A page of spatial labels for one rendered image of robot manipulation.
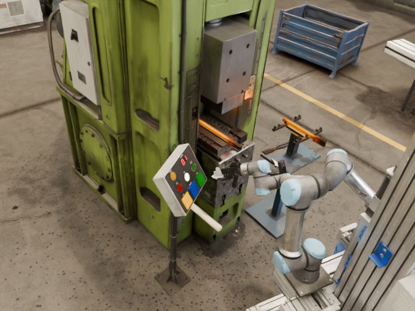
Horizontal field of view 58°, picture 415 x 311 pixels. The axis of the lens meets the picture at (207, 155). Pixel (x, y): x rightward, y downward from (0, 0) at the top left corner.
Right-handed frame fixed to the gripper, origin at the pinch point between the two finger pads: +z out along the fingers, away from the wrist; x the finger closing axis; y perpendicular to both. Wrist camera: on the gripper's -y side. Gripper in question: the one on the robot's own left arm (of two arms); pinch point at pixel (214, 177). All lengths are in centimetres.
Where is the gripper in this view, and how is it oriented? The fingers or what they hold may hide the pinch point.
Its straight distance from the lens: 226.4
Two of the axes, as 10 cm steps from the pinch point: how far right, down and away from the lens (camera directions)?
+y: -4.1, -8.1, -4.2
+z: -8.4, 1.5, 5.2
